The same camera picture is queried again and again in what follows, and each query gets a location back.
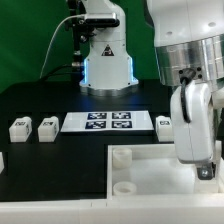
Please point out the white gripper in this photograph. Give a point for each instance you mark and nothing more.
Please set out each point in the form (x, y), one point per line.
(194, 141)

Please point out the white square table top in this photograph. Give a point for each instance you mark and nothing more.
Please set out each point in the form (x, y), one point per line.
(152, 169)

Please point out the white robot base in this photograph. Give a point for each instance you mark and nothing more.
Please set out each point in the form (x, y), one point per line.
(108, 68)

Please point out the white sheet with markers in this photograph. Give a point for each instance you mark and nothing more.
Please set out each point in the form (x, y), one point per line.
(107, 121)

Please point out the white part at left edge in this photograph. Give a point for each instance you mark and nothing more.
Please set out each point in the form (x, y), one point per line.
(1, 162)

